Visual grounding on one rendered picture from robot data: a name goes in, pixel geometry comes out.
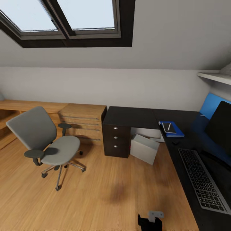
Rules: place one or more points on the swivel chair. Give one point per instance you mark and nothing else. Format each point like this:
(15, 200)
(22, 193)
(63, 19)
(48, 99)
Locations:
(36, 130)

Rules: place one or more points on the mouse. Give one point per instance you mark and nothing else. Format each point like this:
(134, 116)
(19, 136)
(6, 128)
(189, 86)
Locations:
(176, 141)

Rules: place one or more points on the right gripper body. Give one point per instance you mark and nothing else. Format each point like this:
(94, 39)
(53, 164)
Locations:
(146, 225)

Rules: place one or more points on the notebook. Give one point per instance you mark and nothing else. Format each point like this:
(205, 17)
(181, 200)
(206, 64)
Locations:
(168, 128)

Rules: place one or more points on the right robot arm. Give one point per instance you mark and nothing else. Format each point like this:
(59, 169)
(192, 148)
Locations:
(152, 223)

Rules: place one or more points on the keyboard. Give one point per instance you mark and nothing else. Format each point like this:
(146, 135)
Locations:
(207, 192)

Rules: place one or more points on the folder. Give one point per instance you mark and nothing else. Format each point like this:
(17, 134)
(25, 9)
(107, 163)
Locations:
(178, 133)

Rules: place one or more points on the monitor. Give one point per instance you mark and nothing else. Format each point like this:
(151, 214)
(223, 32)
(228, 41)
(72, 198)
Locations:
(219, 129)

